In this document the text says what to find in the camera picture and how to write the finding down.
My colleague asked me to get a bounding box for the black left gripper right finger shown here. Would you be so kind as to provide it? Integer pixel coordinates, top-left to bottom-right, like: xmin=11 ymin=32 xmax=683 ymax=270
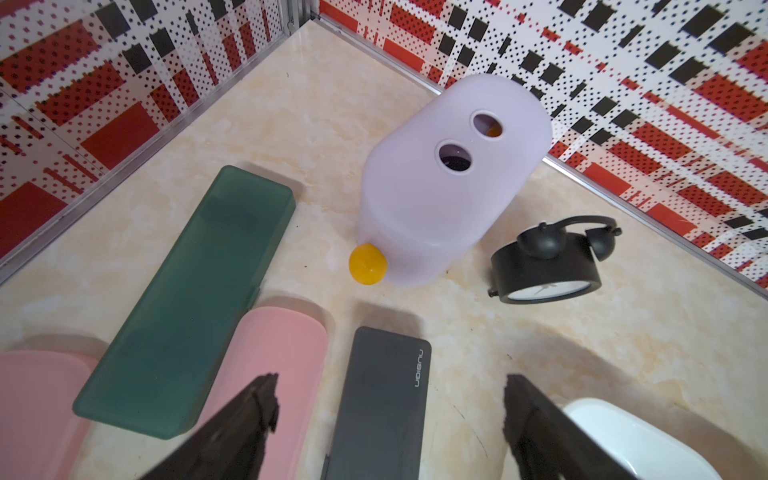
xmin=503 ymin=374 xmax=634 ymax=479

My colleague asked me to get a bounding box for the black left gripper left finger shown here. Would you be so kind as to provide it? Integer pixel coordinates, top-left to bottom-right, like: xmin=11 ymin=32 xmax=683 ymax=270
xmin=144 ymin=373 xmax=279 ymax=479

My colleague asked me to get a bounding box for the pink pencil case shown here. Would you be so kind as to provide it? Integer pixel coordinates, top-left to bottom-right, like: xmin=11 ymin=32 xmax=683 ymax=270
xmin=196 ymin=307 xmax=328 ymax=479
xmin=1 ymin=350 xmax=97 ymax=479

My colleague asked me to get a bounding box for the white storage box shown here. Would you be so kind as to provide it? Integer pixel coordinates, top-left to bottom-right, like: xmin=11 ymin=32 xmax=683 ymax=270
xmin=559 ymin=398 xmax=720 ymax=479

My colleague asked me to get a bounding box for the dark green pencil case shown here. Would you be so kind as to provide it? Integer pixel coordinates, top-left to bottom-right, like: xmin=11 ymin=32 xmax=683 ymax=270
xmin=73 ymin=166 xmax=296 ymax=440

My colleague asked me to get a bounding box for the dark grey pencil case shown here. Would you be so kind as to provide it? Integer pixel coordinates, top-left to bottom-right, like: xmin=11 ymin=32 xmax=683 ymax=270
xmin=322 ymin=327 xmax=432 ymax=479

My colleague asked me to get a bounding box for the black alarm clock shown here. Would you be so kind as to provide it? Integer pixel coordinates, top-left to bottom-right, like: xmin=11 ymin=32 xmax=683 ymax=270
xmin=488 ymin=215 xmax=622 ymax=305

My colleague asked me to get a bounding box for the yellow ball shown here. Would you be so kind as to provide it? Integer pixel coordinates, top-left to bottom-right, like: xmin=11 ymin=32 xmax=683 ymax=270
xmin=348 ymin=243 xmax=388 ymax=286

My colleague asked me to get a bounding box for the lilac plastic container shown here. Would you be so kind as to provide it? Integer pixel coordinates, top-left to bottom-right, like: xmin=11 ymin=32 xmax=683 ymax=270
xmin=357 ymin=74 xmax=553 ymax=287

